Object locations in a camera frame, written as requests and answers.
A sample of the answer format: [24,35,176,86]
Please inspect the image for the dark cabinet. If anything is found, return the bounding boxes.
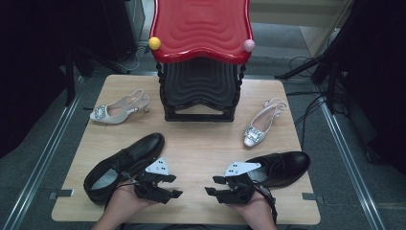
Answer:
[101,0,147,63]

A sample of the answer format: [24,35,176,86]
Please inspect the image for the person's left hand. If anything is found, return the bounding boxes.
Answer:
[105,182,157,222]

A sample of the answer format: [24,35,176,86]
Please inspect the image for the black leather shoe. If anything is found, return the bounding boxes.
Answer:
[245,150,311,188]
[83,132,166,206]

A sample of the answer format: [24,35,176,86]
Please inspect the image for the red and black shoe rack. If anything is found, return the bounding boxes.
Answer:
[147,0,257,123]

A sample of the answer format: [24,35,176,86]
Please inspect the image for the person's right hand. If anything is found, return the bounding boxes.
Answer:
[228,192,276,226]

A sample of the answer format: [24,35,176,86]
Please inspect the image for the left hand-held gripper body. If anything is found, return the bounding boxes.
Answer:
[133,156,173,205]

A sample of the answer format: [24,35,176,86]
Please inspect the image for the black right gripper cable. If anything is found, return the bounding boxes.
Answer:
[254,181,278,224]

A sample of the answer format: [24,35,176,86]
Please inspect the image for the white slingback heel shoe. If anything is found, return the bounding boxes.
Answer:
[89,88,151,125]
[243,97,288,149]

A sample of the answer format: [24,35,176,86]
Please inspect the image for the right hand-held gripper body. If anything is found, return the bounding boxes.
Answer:
[216,161,262,205]

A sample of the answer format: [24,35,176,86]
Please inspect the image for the black metal stand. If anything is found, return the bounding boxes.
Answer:
[63,44,128,108]

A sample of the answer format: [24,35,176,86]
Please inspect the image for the metal floor rail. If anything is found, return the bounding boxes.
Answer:
[3,76,85,230]
[319,99,387,230]

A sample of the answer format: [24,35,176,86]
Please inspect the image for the white floor cable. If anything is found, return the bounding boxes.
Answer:
[119,46,147,73]

